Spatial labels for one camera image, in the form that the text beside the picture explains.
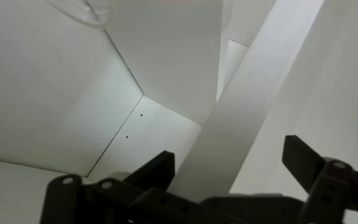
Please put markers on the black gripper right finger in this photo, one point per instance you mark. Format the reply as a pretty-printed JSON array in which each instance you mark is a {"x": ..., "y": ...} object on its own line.
[{"x": 332, "y": 190}]

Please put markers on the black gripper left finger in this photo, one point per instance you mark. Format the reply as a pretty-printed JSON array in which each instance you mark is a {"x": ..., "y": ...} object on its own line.
[{"x": 104, "y": 199}]

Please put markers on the white glass cabinet door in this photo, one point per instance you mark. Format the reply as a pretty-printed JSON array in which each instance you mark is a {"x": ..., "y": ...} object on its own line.
[{"x": 245, "y": 103}]

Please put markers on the white wooden cabinet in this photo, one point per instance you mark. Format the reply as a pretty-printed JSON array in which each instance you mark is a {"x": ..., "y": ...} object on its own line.
[{"x": 62, "y": 91}]

